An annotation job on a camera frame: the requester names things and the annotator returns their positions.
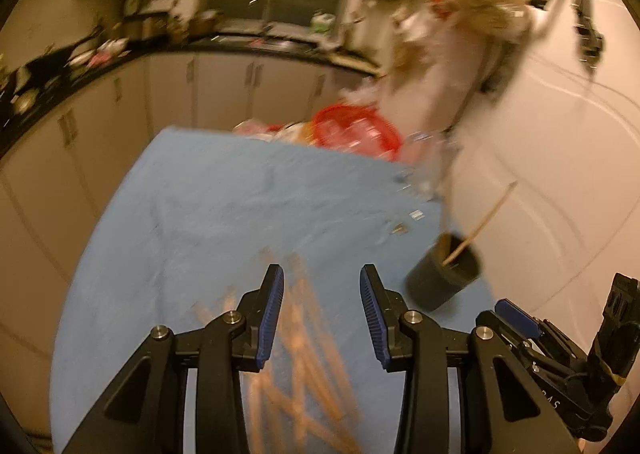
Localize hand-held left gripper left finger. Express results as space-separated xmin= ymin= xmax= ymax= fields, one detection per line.
xmin=75 ymin=264 xmax=286 ymax=454

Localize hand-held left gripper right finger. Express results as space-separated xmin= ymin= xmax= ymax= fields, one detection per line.
xmin=359 ymin=264 xmax=581 ymax=454

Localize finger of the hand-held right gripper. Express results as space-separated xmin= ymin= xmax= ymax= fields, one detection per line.
xmin=475 ymin=299 xmax=590 ymax=391

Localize bunch of wooden chopsticks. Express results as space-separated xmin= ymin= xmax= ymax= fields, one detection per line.
xmin=192 ymin=249 xmax=366 ymax=454

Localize black chopstick holder cup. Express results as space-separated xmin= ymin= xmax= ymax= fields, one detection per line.
xmin=405 ymin=231 xmax=484 ymax=313

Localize long wooden chopstick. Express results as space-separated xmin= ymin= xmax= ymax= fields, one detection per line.
xmin=442 ymin=181 xmax=519 ymax=267

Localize blue table cloth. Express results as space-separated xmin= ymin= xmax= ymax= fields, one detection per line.
xmin=50 ymin=126 xmax=496 ymax=454

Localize red plastic basket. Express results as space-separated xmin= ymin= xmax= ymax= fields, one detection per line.
xmin=312 ymin=104 xmax=404 ymax=163

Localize pink plastic bag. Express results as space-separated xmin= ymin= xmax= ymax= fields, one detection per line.
xmin=232 ymin=119 xmax=286 ymax=139

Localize beige lower kitchen cabinets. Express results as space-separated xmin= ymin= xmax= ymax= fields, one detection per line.
xmin=0 ymin=51 xmax=382 ymax=437

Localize black kitchen countertop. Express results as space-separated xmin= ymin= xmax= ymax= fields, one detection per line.
xmin=0 ymin=31 xmax=383 ymax=155

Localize green detergent bottle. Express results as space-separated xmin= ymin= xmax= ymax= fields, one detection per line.
xmin=310 ymin=11 xmax=337 ymax=35

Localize clear bag of dried food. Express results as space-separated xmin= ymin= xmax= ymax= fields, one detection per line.
xmin=395 ymin=0 xmax=533 ymax=77

